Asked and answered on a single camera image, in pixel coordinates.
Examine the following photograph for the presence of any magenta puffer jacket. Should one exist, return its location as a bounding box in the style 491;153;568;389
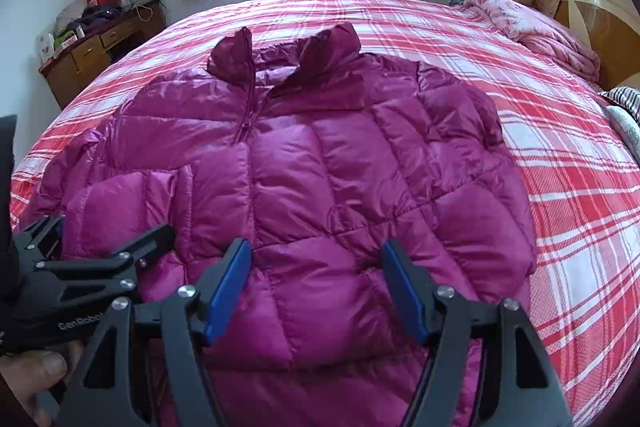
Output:
21;24;537;426

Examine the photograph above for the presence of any pile of clothes on desk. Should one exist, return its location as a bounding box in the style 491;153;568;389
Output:
53;0;122;37

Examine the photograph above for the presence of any person's left hand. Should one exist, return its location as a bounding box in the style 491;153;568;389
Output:
1;341;84;426

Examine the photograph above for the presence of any brown wooden desk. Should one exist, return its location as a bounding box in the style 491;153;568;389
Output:
39;0;166;109

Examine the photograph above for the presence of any white packet on desk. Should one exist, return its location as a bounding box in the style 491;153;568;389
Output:
37;32;55;64

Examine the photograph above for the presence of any red plaid bed sheet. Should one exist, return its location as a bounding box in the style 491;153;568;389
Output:
11;0;639;426

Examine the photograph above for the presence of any grey patterned pillow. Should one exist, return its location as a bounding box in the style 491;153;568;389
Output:
606;106;640;148

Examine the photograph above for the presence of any striped pillow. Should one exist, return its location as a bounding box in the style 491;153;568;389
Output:
600;86;640;121

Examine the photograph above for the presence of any pink folded quilt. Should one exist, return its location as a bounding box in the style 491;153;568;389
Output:
463;0;601;83

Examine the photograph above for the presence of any wooden bed headboard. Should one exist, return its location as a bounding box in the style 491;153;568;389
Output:
555;0;640;90

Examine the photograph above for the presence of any black camera box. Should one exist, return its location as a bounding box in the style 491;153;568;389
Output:
0;115;17;256

